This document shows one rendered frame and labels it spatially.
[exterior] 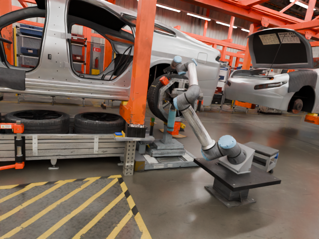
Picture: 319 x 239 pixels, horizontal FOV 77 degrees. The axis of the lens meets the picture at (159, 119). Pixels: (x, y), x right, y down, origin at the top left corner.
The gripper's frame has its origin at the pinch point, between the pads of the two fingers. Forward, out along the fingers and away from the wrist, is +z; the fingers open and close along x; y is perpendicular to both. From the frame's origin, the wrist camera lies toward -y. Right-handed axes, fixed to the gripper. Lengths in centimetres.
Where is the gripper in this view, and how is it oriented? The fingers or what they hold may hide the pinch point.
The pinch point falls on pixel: (167, 73)
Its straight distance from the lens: 265.4
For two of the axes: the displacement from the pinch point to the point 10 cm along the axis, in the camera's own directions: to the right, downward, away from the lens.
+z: -2.2, 2.3, 9.5
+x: -3.9, -9.1, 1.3
